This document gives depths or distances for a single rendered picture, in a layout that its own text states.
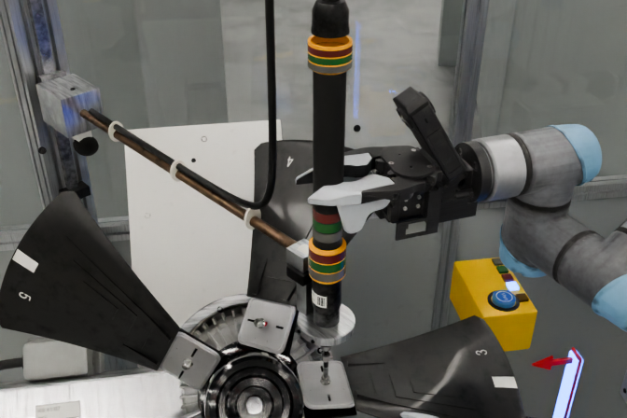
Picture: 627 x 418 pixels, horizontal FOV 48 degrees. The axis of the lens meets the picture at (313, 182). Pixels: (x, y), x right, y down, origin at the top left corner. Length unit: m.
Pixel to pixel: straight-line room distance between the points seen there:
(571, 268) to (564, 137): 0.15
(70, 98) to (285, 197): 0.43
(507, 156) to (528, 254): 0.14
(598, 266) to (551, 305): 1.19
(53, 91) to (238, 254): 0.41
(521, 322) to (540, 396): 1.00
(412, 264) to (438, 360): 0.80
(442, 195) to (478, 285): 0.52
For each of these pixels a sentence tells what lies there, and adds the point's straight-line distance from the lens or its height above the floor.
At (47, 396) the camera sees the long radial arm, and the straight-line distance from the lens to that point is 1.08.
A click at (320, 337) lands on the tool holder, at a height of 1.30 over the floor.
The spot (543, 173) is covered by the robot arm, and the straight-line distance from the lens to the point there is 0.85.
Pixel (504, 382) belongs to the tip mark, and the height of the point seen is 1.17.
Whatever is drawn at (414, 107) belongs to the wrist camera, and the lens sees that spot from 0.75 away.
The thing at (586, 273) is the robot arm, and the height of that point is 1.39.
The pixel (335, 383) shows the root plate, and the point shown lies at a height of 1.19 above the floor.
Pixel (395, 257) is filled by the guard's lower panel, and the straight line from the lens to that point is 1.76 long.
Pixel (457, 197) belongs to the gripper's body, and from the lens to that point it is 0.83.
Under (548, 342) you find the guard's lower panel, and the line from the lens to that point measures 2.13.
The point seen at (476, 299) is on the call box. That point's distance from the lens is 1.29.
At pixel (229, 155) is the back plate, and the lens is 1.19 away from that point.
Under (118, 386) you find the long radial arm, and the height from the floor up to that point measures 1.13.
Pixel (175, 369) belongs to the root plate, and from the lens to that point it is 0.97.
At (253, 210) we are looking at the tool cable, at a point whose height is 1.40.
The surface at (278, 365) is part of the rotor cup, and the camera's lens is 0.88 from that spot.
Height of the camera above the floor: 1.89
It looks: 31 degrees down
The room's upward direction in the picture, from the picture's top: straight up
